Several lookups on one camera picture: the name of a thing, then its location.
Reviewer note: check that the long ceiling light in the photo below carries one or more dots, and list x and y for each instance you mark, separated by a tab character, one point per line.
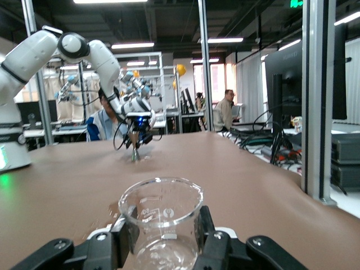
225	40
132	45
347	18

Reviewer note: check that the stainless steel jigger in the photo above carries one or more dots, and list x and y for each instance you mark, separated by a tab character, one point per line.
135	156

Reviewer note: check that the yellow hard hat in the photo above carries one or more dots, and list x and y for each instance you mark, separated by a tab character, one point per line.
181	70

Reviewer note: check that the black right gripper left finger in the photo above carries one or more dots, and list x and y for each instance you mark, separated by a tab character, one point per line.
101	250

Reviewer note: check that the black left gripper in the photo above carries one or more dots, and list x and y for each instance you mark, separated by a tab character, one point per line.
140	123

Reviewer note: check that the black equipment boxes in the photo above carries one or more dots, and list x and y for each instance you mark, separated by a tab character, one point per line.
346	160

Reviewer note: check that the grey blue-jointed robot arm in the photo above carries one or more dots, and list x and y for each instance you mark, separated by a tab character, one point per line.
135	81
66	90

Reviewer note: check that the brown table mat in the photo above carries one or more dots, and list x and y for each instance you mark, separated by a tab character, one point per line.
253	197

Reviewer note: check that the person in blue jacket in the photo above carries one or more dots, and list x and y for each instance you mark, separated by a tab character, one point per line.
101	126

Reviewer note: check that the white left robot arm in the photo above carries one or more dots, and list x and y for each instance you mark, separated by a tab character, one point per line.
28	56

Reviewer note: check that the dark desk monitors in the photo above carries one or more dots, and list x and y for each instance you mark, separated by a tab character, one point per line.
187	99

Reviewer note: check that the aluminium frame post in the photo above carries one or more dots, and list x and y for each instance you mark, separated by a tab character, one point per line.
206	70
42	98
317	98

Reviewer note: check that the person in beige jacket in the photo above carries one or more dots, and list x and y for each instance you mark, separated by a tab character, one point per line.
223	112

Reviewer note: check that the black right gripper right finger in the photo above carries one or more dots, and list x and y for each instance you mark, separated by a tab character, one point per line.
222	250

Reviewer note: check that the black flat monitor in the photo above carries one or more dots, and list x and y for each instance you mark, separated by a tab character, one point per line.
339	70

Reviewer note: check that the black monitor on stand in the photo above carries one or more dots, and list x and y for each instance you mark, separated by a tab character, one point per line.
284	84

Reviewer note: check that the white shelf frame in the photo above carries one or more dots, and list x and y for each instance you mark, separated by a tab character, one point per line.
161	84

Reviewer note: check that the green exit sign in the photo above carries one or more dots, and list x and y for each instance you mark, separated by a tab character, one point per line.
296	2

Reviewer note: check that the clear glass measuring beaker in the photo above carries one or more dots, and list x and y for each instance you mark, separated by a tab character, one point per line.
160	213

